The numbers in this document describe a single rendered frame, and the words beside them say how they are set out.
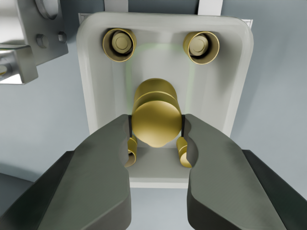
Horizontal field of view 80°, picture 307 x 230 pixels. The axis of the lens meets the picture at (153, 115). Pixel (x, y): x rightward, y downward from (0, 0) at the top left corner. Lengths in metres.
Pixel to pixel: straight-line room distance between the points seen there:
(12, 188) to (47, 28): 0.35
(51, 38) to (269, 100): 0.32
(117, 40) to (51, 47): 0.08
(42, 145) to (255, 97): 0.39
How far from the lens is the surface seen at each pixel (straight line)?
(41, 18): 0.19
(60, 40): 0.22
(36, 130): 0.39
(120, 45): 0.25
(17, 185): 0.48
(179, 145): 0.30
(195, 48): 0.25
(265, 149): 0.42
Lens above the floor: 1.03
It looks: 63 degrees down
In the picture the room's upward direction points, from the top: 179 degrees clockwise
